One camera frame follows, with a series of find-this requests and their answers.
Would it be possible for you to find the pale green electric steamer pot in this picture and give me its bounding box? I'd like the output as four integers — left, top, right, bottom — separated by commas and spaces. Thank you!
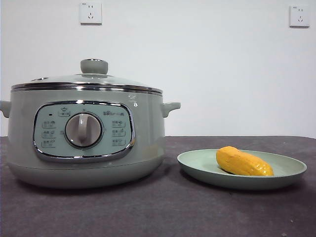
0, 89, 181, 190

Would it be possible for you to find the white wall socket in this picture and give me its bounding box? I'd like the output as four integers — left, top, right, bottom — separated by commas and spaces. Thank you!
289, 5, 310, 28
79, 1, 102, 25

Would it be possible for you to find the yellow corn cob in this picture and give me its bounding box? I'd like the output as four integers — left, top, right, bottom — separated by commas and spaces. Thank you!
215, 146, 275, 177

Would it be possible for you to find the pale green round plate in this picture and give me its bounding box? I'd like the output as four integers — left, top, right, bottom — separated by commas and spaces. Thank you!
176, 148, 308, 191

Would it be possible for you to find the glass lid with green knob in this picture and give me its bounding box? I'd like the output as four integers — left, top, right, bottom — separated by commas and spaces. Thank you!
11, 58, 163, 95

